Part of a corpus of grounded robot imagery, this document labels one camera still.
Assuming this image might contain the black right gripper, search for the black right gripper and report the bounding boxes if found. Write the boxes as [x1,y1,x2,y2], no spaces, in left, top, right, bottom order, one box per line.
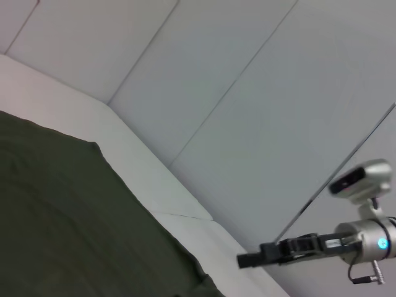
[236,233,363,269]

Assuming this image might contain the dark green printed t-shirt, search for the dark green printed t-shirt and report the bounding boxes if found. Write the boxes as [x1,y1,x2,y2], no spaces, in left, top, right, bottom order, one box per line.
[0,110,226,297]

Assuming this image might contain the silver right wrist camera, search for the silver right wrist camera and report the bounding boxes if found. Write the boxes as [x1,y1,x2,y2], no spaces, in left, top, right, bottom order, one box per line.
[327,159,394,221]

